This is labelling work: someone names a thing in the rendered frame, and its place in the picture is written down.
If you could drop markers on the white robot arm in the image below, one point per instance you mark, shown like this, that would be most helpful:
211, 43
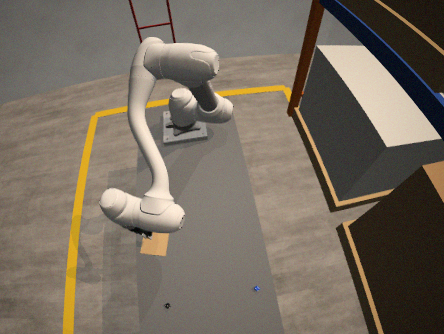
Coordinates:
189, 65

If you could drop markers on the tan flat mat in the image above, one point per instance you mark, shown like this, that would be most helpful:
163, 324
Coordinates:
156, 246

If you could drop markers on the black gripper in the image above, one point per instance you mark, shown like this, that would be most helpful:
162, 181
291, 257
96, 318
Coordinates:
144, 233

